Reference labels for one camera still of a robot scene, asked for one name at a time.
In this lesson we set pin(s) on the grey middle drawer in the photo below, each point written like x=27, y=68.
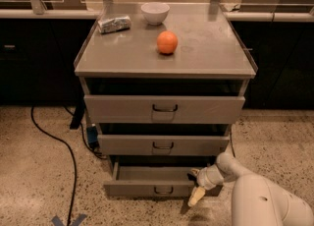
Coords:
x=162, y=145

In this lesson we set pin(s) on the dark counter with white rail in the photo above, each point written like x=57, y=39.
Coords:
x=37, y=62

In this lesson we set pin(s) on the grey metal drawer cabinet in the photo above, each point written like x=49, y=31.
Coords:
x=208, y=61

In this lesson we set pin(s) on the grey bottom drawer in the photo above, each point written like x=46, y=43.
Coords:
x=154, y=176

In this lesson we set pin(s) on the blue tape floor marker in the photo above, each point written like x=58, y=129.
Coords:
x=56, y=221

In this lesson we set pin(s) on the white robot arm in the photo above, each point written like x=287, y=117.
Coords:
x=256, y=200

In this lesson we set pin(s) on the orange fruit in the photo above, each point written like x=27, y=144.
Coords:
x=167, y=42

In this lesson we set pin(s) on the white bowl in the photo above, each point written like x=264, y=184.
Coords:
x=155, y=12

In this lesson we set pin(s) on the blue power box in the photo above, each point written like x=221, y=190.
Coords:
x=92, y=136

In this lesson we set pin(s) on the grey drawer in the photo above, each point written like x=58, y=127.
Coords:
x=154, y=176
x=162, y=145
x=163, y=109

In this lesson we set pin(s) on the silver snack bag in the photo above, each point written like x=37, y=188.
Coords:
x=114, y=24

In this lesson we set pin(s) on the grey top drawer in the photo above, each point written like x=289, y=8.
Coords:
x=163, y=109

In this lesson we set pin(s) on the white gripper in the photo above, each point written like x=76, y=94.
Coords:
x=205, y=177

